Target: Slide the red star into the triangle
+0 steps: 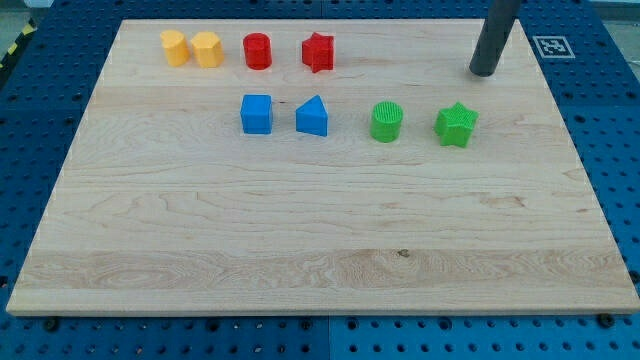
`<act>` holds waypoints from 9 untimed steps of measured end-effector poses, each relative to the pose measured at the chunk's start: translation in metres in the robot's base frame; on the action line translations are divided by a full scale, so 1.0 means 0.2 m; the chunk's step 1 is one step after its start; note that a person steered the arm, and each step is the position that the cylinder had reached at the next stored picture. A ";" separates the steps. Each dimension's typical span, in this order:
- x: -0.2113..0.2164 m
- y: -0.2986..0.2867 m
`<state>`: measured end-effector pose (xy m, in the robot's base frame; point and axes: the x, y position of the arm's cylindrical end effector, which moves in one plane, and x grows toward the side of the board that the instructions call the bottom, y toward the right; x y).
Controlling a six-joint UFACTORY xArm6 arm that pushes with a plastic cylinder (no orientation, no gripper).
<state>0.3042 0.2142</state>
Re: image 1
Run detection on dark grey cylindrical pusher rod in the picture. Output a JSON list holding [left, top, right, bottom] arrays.
[[469, 0, 522, 77]]

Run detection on green star block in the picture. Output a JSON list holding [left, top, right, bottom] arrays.
[[434, 102, 479, 148]]

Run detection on red star block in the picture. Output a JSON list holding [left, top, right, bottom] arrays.
[[302, 32, 335, 73]]

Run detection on blue triangle block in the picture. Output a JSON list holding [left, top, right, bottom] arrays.
[[295, 95, 328, 137]]

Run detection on white fiducial marker tag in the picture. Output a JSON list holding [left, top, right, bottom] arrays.
[[533, 35, 575, 59]]

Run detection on green cylinder block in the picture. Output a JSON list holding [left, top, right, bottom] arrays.
[[370, 101, 404, 143]]

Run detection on red cylinder block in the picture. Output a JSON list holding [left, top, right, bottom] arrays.
[[243, 33, 272, 70]]

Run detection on blue cube block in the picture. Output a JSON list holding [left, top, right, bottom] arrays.
[[240, 94, 273, 134]]

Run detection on yellow hexagon block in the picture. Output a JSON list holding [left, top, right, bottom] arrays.
[[190, 32, 224, 68]]

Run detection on yellow heart block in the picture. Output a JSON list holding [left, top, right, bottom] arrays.
[[160, 29, 190, 67]]

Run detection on light wooden board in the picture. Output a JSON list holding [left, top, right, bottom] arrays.
[[7, 19, 639, 317]]

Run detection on yellow black hazard tape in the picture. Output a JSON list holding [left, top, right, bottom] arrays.
[[1, 18, 37, 72]]

